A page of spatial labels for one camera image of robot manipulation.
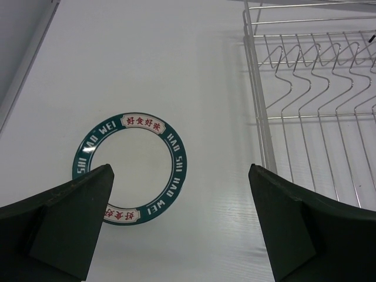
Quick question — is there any green rimmed plate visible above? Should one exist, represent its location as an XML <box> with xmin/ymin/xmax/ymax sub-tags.
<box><xmin>72</xmin><ymin>112</ymin><xmax>187</xmax><ymax>226</ymax></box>

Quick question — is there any wire dish rack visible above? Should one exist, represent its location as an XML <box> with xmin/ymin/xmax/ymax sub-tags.
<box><xmin>243</xmin><ymin>1</ymin><xmax>375</xmax><ymax>210</ymax></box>

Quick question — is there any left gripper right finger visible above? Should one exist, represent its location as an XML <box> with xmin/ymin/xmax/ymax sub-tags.
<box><xmin>249</xmin><ymin>164</ymin><xmax>375</xmax><ymax>281</ymax></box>

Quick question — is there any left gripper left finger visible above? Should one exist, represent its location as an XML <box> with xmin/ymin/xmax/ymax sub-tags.
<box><xmin>1</xmin><ymin>164</ymin><xmax>115</xmax><ymax>281</ymax></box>

